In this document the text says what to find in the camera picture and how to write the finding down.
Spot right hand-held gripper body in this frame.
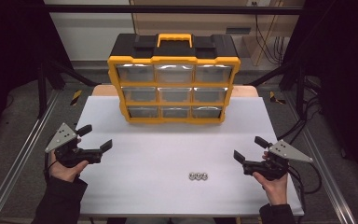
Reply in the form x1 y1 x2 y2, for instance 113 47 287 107
242 139 314 182

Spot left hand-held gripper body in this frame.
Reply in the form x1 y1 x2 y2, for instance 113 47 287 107
45 122 103 168

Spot yellow black organizer case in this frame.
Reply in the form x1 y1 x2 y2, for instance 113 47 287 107
106 33 241 125

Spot person's left hand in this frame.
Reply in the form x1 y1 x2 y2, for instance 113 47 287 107
48 151 90 183

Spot person's right hand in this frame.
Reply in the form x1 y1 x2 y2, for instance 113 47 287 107
252 172 290 207

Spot white table sheet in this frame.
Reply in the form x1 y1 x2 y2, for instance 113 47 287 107
74 95 305 217

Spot grid of clear drawers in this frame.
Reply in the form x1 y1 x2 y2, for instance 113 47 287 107
116 63 233 119

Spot black curtain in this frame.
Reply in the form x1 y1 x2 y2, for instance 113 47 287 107
282 0 358 188
0 0 74 147

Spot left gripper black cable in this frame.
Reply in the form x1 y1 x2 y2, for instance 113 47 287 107
44 151 51 183

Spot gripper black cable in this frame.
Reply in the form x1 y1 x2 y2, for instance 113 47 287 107
287 161 324 216
44 151 51 183

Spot black floor cables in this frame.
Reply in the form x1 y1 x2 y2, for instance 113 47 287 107
276 76 324 143

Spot aluminium floor rail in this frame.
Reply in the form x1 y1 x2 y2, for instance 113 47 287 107
282 91 358 224
0 90 62 224

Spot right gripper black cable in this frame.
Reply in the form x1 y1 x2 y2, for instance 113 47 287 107
287 161 324 216

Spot black metal frame stand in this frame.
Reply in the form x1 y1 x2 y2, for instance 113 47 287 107
36 59 99 119
248 60 307 119

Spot hanging wall cables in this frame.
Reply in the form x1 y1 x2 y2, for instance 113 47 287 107
251 1 286 65

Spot black horizontal frame bar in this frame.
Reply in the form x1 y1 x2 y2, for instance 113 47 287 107
43 4 304 15

